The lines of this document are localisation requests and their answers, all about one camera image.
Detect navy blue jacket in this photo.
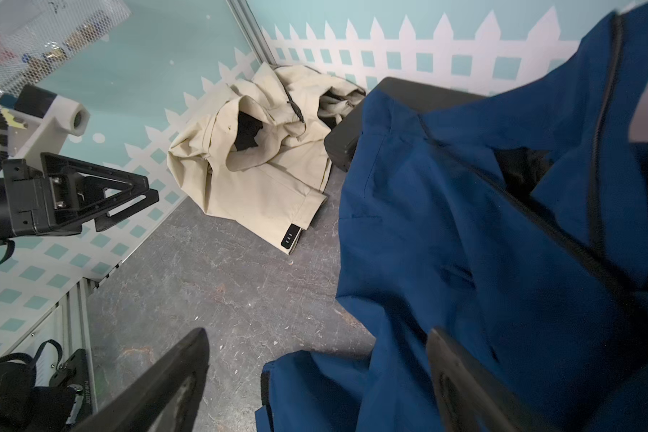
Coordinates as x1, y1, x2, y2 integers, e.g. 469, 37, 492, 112
256, 2, 648, 431

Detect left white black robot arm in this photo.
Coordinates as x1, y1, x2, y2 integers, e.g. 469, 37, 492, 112
0, 85, 159, 263

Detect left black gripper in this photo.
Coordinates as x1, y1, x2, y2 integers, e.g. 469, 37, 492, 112
0, 153, 159, 238

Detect white wire basket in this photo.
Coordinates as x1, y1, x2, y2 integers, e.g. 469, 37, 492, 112
0, 0, 131, 95

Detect aluminium front rail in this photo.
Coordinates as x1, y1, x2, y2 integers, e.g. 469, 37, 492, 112
8, 278, 97, 394

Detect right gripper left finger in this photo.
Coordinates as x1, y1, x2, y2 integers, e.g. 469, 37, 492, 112
75, 328, 210, 431

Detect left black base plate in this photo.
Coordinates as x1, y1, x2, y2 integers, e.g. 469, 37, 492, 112
49, 348, 97, 428

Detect cream beige jacket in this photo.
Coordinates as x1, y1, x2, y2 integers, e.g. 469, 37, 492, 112
167, 64, 365, 254

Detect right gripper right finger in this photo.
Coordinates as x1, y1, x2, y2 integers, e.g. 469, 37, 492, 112
426, 328, 557, 431

